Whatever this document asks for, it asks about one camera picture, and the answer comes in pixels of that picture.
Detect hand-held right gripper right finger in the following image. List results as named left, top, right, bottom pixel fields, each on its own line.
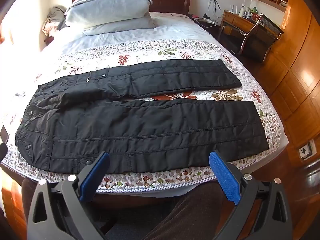
left=209, top=150, right=293, bottom=240

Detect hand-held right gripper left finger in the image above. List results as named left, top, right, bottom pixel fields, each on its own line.
left=27, top=151, right=111, bottom=240

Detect black pants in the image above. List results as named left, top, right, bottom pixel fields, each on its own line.
left=15, top=59, right=270, bottom=175

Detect black phone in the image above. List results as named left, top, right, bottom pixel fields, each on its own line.
left=0, top=126, right=10, bottom=143

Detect person's leg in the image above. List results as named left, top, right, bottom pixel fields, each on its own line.
left=142, top=182, right=224, bottom=240

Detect floral quilted bedspread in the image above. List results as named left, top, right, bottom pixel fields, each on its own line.
left=0, top=39, right=288, bottom=196

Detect wooden wardrobe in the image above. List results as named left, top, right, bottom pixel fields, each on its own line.
left=260, top=0, right=320, bottom=163

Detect light blue bed sheet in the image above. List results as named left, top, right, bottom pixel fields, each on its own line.
left=41, top=12, right=225, bottom=63

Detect pile of crumpled clothes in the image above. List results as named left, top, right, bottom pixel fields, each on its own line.
left=42, top=5, right=69, bottom=37

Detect light blue pillow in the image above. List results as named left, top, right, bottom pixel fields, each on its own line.
left=84, top=17, right=157, bottom=36

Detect wooden desk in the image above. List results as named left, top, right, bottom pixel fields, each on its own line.
left=220, top=11, right=260, bottom=35

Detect grey folded duvet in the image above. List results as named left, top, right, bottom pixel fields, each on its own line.
left=64, top=0, right=153, bottom=29

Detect white wall socket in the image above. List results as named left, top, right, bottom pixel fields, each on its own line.
left=298, top=140, right=317, bottom=161

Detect black metal frame chair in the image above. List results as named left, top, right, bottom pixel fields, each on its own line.
left=231, top=14, right=284, bottom=63

